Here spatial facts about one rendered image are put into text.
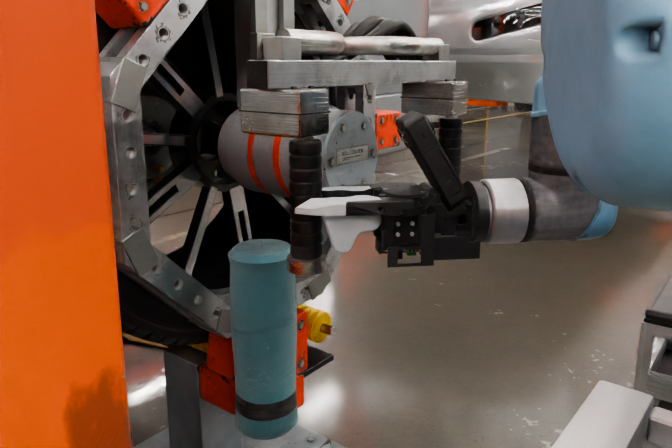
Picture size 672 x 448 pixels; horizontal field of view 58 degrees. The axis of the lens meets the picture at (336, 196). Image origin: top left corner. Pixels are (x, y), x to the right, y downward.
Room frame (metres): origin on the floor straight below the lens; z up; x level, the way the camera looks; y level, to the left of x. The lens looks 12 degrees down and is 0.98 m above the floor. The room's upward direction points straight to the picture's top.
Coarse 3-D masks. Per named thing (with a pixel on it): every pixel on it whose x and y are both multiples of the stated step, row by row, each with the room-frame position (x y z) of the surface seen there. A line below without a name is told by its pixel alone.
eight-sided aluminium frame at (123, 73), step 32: (192, 0) 0.79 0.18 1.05; (320, 0) 1.00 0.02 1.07; (128, 32) 0.77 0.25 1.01; (160, 32) 0.77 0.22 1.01; (128, 64) 0.71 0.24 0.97; (128, 96) 0.71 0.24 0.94; (352, 96) 1.14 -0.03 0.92; (128, 128) 0.71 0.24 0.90; (128, 160) 0.71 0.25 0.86; (128, 192) 0.71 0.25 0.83; (128, 224) 0.70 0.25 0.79; (128, 256) 0.70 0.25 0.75; (160, 256) 0.74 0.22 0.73; (160, 288) 0.73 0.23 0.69; (192, 288) 0.77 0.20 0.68; (320, 288) 0.99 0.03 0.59; (192, 320) 0.83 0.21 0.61; (224, 320) 0.81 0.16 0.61
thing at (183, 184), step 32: (224, 0) 1.06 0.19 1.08; (224, 32) 1.19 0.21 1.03; (160, 64) 0.88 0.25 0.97; (192, 96) 0.92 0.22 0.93; (224, 96) 0.97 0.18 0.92; (192, 128) 0.92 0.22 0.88; (192, 160) 0.92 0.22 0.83; (160, 192) 0.86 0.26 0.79; (224, 192) 0.98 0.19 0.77; (256, 192) 1.21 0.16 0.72; (192, 224) 0.93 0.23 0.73; (224, 224) 1.18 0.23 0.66; (256, 224) 1.15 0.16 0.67; (288, 224) 1.11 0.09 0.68; (192, 256) 0.91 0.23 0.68; (224, 256) 1.08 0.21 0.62; (224, 288) 0.93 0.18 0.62
